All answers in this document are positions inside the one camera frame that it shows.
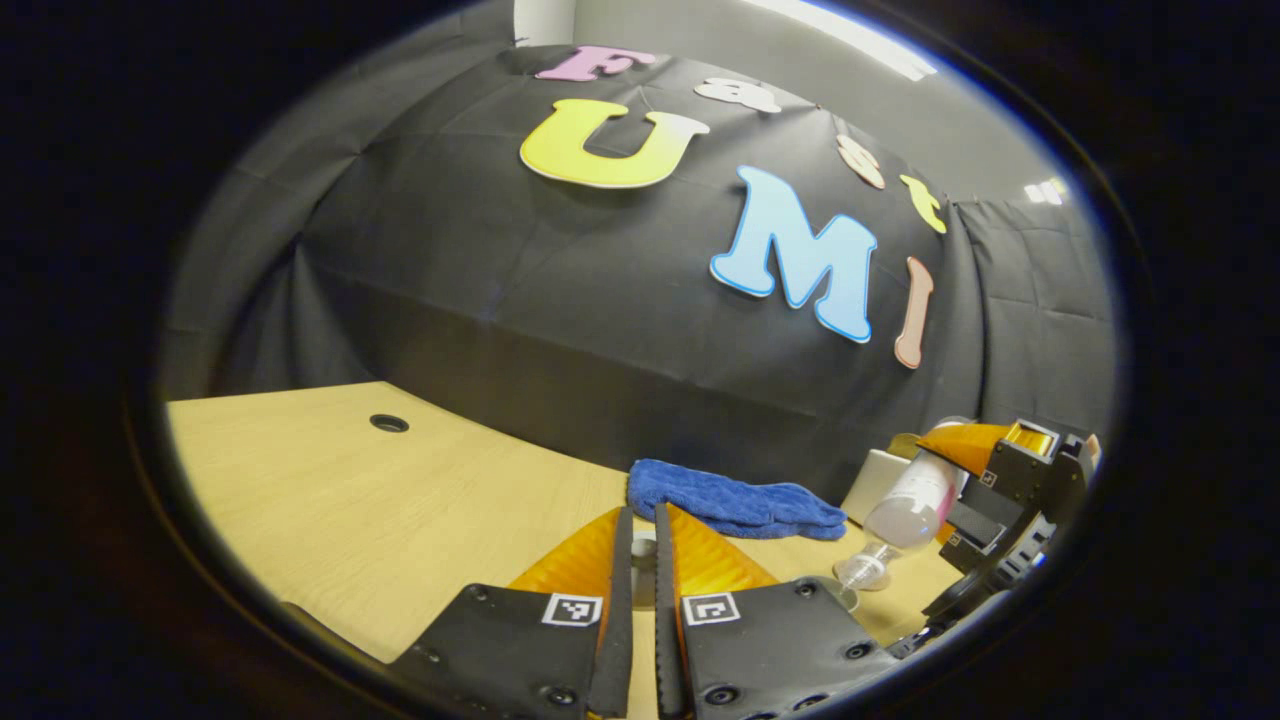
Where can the white toaster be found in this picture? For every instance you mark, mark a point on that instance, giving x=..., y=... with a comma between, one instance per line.
x=875, y=485

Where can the small ceiling light panel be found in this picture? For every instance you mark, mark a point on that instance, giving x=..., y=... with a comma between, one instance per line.
x=1045, y=192

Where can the black backdrop cloth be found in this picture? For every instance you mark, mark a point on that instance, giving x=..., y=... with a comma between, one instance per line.
x=550, y=300

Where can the long ceiling light panel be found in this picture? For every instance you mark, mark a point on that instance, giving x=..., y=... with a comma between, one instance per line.
x=850, y=35

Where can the brown toast slices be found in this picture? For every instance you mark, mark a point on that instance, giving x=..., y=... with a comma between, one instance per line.
x=903, y=445

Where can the blue towel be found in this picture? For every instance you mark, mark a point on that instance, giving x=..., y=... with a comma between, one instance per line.
x=730, y=500

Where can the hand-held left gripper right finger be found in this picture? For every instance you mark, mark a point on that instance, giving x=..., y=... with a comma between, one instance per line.
x=668, y=620

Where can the clear water bottle pink label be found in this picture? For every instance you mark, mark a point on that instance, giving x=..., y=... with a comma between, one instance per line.
x=915, y=500

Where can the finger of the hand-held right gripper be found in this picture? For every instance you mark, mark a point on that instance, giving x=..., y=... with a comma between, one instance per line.
x=975, y=535
x=1020, y=465

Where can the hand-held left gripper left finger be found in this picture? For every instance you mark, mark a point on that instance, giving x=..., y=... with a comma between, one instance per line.
x=620, y=620

